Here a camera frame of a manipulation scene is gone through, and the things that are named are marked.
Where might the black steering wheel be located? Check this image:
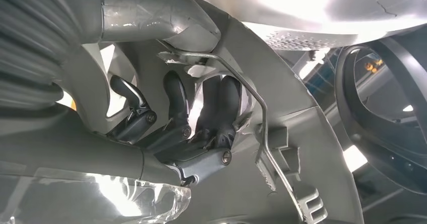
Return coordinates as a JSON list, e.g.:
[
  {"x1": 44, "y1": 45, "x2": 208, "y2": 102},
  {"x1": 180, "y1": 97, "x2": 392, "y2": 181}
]
[{"x1": 334, "y1": 36, "x2": 427, "y2": 195}]

